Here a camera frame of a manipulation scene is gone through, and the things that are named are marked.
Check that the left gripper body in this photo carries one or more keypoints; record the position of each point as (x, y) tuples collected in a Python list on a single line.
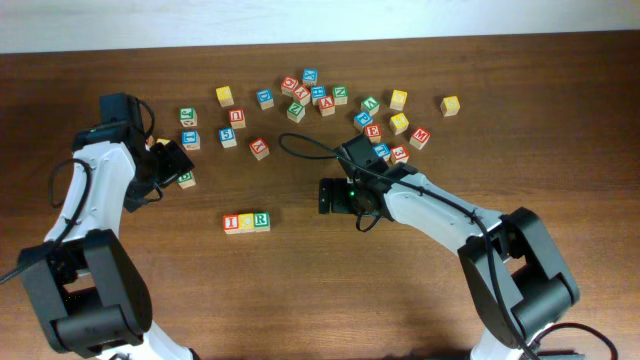
[(164, 166)]

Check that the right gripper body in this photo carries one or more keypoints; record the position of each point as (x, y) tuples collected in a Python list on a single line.
[(346, 196)]

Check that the red I block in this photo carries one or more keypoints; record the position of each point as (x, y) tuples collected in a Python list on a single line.
[(231, 224)]

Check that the green R block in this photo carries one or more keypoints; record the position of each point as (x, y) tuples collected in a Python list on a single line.
[(262, 222)]

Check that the yellow C block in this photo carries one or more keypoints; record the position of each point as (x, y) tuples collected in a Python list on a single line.
[(246, 222)]

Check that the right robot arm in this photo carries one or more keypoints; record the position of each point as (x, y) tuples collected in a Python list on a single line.
[(519, 282)]

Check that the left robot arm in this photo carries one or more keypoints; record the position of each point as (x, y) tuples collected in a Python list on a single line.
[(86, 292)]

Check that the yellow block under gripper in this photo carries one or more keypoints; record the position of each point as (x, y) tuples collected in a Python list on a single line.
[(162, 142)]

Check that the green 8 block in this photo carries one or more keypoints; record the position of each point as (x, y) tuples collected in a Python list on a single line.
[(186, 180)]

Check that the blue L block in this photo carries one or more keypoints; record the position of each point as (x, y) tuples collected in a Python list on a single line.
[(190, 140)]

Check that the blue 1 block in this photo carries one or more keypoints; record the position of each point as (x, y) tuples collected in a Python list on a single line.
[(382, 150)]

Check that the green J block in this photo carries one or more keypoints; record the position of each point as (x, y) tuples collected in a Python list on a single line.
[(188, 117)]

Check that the red 3 block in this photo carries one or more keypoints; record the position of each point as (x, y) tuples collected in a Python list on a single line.
[(399, 154)]

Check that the red E block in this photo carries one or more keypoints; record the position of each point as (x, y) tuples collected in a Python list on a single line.
[(373, 133)]

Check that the blue 5 block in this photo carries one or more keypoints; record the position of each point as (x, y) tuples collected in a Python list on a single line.
[(227, 137)]

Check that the blue P block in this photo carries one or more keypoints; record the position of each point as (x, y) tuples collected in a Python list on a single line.
[(361, 120)]

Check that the yellow block centre right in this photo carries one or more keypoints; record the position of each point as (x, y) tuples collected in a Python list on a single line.
[(398, 123)]

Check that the red U block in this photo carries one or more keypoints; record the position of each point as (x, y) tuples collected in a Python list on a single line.
[(237, 118)]

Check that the red M block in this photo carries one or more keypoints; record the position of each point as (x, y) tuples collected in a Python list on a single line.
[(419, 138)]

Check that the yellow block upper left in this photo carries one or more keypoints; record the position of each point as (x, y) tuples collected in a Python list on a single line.
[(224, 96)]

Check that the green V block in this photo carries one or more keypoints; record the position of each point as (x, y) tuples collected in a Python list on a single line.
[(370, 105)]

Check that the red A block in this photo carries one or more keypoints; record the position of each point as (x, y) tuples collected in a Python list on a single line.
[(326, 105)]

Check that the red K block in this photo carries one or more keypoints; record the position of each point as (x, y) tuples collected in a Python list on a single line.
[(259, 148)]

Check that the yellow block upper right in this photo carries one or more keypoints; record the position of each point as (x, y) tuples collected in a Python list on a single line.
[(398, 100)]

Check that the green N block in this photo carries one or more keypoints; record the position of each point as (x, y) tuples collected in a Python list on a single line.
[(340, 95)]

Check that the green Z block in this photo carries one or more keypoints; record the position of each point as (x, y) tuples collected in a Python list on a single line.
[(295, 112)]

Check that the blue H block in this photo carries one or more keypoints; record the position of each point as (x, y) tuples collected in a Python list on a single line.
[(317, 92)]

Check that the red X block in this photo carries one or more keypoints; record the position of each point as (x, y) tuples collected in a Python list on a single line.
[(301, 95)]

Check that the blue D block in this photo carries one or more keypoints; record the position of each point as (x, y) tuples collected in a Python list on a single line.
[(265, 99)]

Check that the yellow S block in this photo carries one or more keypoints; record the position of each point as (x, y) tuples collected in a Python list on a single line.
[(450, 106)]

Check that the red G block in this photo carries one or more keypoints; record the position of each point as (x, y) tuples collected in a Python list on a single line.
[(288, 86)]

